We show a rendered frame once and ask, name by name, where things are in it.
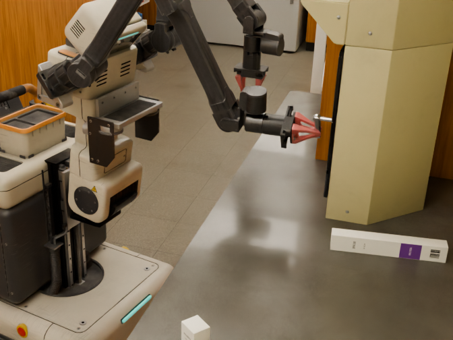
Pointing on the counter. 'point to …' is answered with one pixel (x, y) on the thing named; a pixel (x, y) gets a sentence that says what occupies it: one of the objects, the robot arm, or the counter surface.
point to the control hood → (330, 17)
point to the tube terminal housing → (389, 107)
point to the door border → (335, 122)
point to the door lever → (319, 121)
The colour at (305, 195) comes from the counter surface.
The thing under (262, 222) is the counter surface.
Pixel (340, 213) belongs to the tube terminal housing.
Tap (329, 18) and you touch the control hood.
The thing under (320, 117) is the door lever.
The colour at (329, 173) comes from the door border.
